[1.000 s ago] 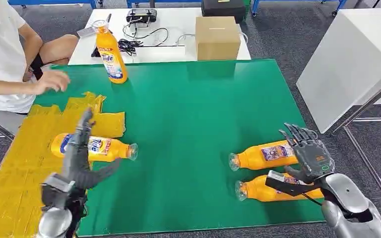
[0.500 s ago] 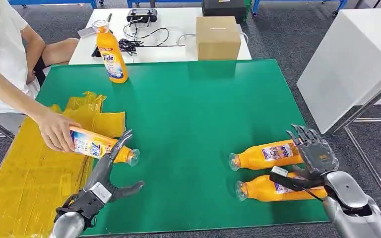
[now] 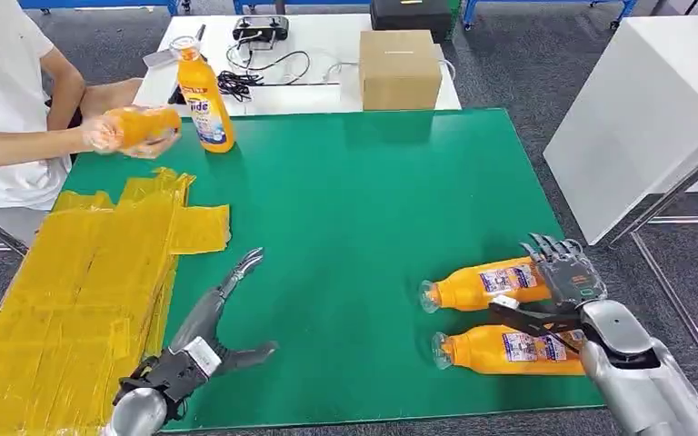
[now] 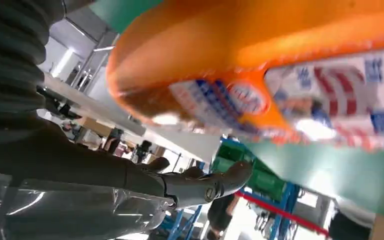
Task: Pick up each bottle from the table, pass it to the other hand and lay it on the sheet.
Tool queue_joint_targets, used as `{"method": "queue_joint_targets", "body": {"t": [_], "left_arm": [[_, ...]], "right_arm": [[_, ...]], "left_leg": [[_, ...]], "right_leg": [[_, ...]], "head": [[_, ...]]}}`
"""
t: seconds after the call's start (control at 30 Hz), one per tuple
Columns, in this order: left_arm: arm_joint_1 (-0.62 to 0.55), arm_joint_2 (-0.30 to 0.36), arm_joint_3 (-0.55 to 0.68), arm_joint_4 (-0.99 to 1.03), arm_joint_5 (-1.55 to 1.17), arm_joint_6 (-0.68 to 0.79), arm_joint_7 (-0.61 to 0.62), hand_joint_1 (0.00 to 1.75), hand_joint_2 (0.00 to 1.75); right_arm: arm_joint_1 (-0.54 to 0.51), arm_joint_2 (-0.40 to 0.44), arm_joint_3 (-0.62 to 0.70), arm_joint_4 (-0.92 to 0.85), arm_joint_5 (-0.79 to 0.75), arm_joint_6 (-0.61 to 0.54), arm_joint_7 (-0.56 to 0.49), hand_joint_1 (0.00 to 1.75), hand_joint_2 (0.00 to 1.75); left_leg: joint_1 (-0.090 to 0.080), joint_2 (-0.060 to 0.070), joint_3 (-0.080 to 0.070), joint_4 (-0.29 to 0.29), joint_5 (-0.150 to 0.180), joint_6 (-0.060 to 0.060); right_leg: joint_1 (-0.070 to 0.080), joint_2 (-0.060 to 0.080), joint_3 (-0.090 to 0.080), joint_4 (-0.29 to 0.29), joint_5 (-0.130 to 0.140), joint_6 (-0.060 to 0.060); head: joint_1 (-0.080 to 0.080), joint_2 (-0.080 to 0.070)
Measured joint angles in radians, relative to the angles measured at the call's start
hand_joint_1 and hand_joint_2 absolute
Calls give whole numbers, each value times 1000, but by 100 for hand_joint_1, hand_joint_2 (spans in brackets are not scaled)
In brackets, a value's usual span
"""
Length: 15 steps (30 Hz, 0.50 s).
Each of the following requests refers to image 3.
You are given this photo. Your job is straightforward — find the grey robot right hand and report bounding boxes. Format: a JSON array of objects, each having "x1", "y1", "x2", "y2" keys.
[{"x1": 487, "y1": 233, "x2": 609, "y2": 353}]

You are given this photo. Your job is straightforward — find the person's left hand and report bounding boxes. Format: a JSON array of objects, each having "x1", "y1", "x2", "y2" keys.
[{"x1": 121, "y1": 124, "x2": 183, "y2": 161}]

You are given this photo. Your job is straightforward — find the person's right hand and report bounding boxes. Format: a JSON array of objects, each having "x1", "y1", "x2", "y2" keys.
[{"x1": 79, "y1": 113, "x2": 125, "y2": 155}]

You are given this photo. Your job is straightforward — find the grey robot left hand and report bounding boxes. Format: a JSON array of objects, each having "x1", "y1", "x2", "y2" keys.
[{"x1": 170, "y1": 247, "x2": 280, "y2": 375}]

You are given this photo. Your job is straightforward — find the orange drink bottle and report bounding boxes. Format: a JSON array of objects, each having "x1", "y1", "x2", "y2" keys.
[
  {"x1": 431, "y1": 324, "x2": 588, "y2": 378},
  {"x1": 419, "y1": 256, "x2": 553, "y2": 314},
  {"x1": 103, "y1": 105, "x2": 183, "y2": 153},
  {"x1": 169, "y1": 35, "x2": 237, "y2": 154}
]

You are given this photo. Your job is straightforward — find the phone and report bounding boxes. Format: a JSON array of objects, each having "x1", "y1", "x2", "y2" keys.
[{"x1": 142, "y1": 48, "x2": 176, "y2": 71}]

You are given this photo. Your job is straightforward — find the tablet with dark cover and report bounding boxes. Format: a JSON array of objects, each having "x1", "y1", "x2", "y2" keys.
[{"x1": 167, "y1": 24, "x2": 207, "y2": 105}]

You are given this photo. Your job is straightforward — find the person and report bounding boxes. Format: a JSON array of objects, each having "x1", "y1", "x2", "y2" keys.
[{"x1": 0, "y1": 0, "x2": 88, "y2": 212}]

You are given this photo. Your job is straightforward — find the yellow taped sheet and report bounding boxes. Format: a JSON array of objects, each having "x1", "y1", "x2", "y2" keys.
[{"x1": 0, "y1": 167, "x2": 233, "y2": 436}]

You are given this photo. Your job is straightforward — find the large white board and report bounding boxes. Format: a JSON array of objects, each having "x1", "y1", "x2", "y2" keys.
[{"x1": 543, "y1": 23, "x2": 698, "y2": 247}]

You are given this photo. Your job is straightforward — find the black controller device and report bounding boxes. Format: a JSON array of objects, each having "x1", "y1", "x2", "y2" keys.
[{"x1": 232, "y1": 15, "x2": 291, "y2": 51}]

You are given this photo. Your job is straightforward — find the green table mat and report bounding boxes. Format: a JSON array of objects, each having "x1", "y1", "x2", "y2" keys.
[{"x1": 59, "y1": 108, "x2": 606, "y2": 433}]

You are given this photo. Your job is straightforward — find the cardboard box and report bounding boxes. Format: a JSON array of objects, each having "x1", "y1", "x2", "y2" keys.
[{"x1": 358, "y1": 29, "x2": 444, "y2": 114}]

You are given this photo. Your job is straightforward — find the black case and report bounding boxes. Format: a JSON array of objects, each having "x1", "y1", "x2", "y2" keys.
[{"x1": 369, "y1": 0, "x2": 454, "y2": 45}]

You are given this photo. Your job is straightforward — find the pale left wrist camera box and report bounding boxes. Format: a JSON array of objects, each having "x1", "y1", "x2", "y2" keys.
[{"x1": 181, "y1": 335, "x2": 224, "y2": 379}]

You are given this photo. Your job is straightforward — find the black cable bundle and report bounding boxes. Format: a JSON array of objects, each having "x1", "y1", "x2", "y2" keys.
[{"x1": 216, "y1": 69, "x2": 264, "y2": 103}]

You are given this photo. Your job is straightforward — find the blue metal frame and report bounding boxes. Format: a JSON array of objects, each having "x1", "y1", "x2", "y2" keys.
[
  {"x1": 462, "y1": 0, "x2": 638, "y2": 33},
  {"x1": 233, "y1": 0, "x2": 374, "y2": 15},
  {"x1": 16, "y1": 0, "x2": 180, "y2": 17}
]

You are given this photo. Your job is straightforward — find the grey metal frame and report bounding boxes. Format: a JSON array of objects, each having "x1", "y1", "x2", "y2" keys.
[{"x1": 604, "y1": 129, "x2": 698, "y2": 401}]

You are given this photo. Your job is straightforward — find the black looped cable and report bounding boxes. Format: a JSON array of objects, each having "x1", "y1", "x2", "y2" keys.
[{"x1": 225, "y1": 42, "x2": 313, "y2": 86}]

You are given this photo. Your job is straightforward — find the white thin cable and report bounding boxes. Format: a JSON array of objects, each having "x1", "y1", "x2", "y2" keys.
[{"x1": 322, "y1": 57, "x2": 458, "y2": 84}]

